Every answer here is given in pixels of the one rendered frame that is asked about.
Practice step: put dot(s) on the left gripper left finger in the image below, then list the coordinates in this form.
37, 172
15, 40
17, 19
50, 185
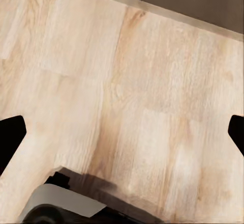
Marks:
12, 132

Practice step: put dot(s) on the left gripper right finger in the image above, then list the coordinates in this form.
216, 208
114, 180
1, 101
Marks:
236, 131

